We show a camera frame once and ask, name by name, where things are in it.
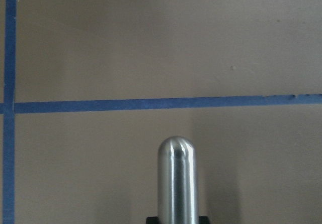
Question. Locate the metal muddler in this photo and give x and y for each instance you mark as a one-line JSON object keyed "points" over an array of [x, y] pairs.
{"points": [[177, 191]]}

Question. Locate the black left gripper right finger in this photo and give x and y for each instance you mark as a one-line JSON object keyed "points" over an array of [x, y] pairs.
{"points": [[203, 220]]}

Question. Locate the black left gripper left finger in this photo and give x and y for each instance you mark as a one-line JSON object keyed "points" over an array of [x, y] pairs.
{"points": [[152, 220]]}

